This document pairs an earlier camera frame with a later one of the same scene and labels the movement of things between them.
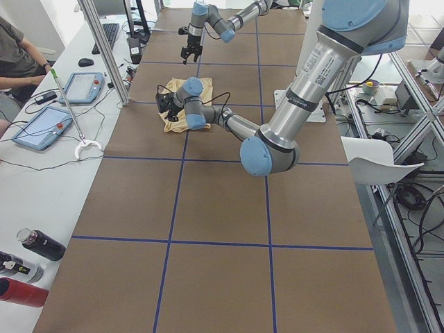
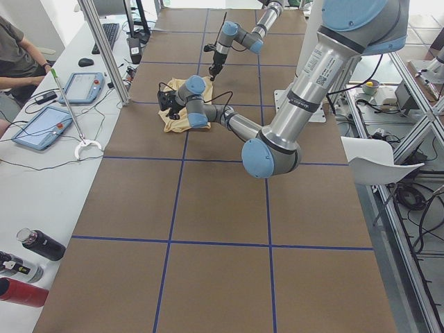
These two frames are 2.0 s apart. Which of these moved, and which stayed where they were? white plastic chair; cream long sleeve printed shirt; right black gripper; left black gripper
Moved: right black gripper
Stayed: cream long sleeve printed shirt; left black gripper; white plastic chair
